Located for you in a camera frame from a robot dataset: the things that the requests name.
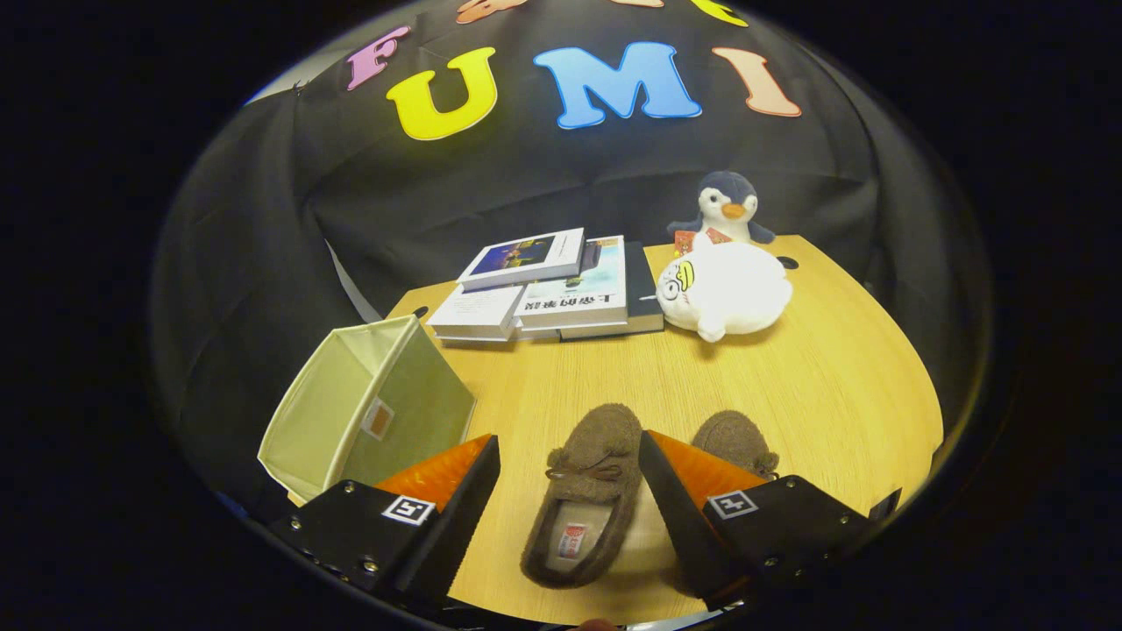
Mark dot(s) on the white seal plush toy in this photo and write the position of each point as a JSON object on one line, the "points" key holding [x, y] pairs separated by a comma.
{"points": [[727, 294]]}

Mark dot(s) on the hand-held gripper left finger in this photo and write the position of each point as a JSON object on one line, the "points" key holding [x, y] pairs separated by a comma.
{"points": [[456, 526]]}

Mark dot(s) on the black backdrop cloth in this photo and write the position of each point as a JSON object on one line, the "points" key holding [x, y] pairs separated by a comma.
{"points": [[570, 166]]}

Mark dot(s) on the penguin plush toy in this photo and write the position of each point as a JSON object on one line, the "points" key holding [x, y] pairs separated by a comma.
{"points": [[727, 188]]}

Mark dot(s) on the book with dark blue cover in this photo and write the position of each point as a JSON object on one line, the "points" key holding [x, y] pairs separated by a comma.
{"points": [[521, 254]]}

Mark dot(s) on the plain white book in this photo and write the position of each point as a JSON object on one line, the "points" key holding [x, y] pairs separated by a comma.
{"points": [[478, 308]]}

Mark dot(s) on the brown fuzzy slipper shoe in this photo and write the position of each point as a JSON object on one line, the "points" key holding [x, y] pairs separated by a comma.
{"points": [[596, 438], [732, 434]]}

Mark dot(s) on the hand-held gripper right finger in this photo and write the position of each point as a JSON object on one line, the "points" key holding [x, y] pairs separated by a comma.
{"points": [[679, 517]]}

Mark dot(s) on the dark grey book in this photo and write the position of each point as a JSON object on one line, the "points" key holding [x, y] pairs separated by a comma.
{"points": [[642, 289]]}

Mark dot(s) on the book with light blue cover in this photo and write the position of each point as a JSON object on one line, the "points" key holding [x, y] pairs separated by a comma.
{"points": [[578, 298]]}

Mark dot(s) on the green fabric storage box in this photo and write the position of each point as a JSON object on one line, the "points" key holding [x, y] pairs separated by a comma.
{"points": [[412, 394]]}

